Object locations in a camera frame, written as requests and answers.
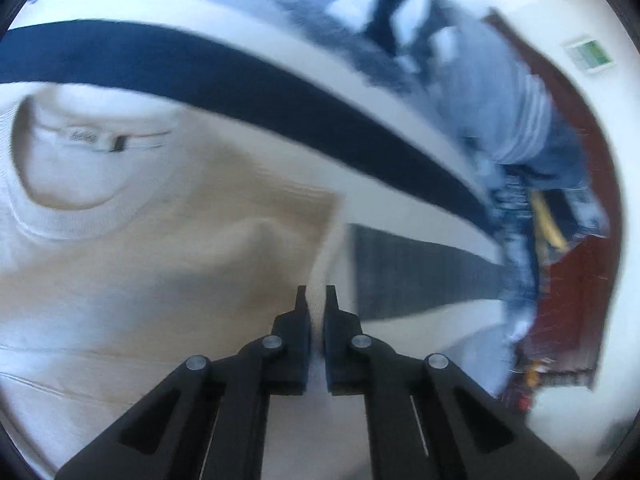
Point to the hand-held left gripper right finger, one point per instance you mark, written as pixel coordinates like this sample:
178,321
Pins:
330,320

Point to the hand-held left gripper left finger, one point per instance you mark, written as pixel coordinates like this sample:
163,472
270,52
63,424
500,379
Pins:
301,320

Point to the cream knit sweater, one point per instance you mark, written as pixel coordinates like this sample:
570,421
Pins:
150,285

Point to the blue patterned cloth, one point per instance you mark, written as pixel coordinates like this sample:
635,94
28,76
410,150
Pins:
520,240

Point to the yellow object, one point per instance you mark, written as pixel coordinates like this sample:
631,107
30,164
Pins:
547,220

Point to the brown wooden door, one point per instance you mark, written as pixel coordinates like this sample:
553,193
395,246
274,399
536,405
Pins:
575,285

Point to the blue white striped blanket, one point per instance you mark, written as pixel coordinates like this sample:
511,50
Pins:
200,70

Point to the green framed wall picture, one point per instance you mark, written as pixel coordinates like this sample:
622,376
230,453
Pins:
590,55

